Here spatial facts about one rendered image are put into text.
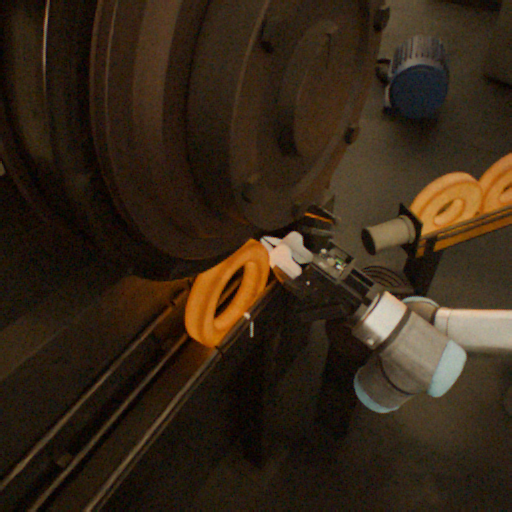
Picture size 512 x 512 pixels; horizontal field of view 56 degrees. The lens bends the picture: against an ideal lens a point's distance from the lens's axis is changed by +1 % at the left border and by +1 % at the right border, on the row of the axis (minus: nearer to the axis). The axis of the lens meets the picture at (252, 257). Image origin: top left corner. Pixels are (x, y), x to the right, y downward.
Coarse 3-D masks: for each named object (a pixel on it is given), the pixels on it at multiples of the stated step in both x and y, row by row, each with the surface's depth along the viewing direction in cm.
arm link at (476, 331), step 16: (416, 304) 94; (432, 304) 94; (432, 320) 88; (448, 320) 86; (464, 320) 85; (480, 320) 83; (496, 320) 81; (448, 336) 86; (464, 336) 84; (480, 336) 82; (496, 336) 80; (480, 352) 83; (496, 352) 81
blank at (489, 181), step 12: (504, 156) 96; (492, 168) 96; (504, 168) 95; (480, 180) 98; (492, 180) 96; (504, 180) 96; (492, 192) 98; (504, 192) 104; (480, 204) 100; (492, 204) 100; (504, 204) 102
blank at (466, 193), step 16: (448, 176) 93; (464, 176) 93; (432, 192) 93; (448, 192) 93; (464, 192) 94; (480, 192) 96; (416, 208) 95; (432, 208) 94; (464, 208) 98; (432, 224) 98; (448, 224) 100
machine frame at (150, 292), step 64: (0, 192) 48; (0, 256) 52; (64, 256) 59; (0, 320) 55; (64, 320) 57; (128, 320) 67; (0, 384) 52; (64, 384) 61; (128, 384) 74; (0, 448) 56; (192, 448) 109
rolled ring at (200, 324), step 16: (240, 256) 70; (256, 256) 75; (208, 272) 68; (224, 272) 68; (256, 272) 79; (192, 288) 69; (208, 288) 67; (240, 288) 82; (256, 288) 81; (192, 304) 69; (208, 304) 68; (240, 304) 81; (192, 320) 70; (208, 320) 70; (224, 320) 79; (192, 336) 74; (208, 336) 73
